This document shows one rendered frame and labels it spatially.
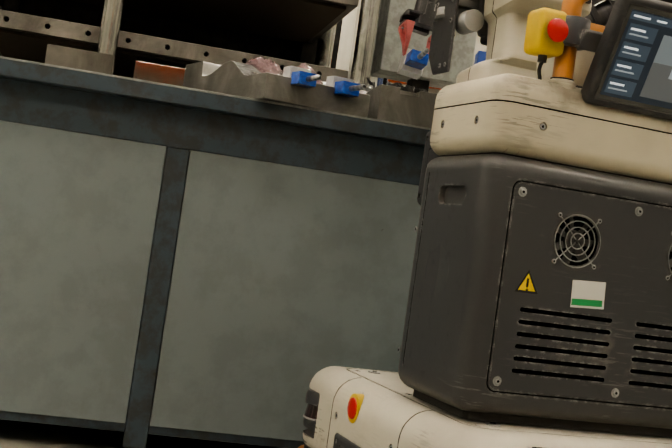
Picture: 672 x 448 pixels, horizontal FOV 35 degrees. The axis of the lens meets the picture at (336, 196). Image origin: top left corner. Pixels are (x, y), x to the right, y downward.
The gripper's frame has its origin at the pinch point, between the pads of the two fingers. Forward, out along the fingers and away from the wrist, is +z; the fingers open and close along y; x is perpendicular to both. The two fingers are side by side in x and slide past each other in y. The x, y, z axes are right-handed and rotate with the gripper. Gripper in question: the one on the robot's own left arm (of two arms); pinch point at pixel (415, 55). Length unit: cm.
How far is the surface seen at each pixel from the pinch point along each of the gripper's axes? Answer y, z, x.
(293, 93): 26.3, 20.2, 8.4
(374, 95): 6.0, 10.6, -5.2
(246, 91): 35.5, 20.9, 1.3
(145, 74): 58, 2, -79
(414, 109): -2.8, 12.6, 0.2
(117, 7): 71, -13, -74
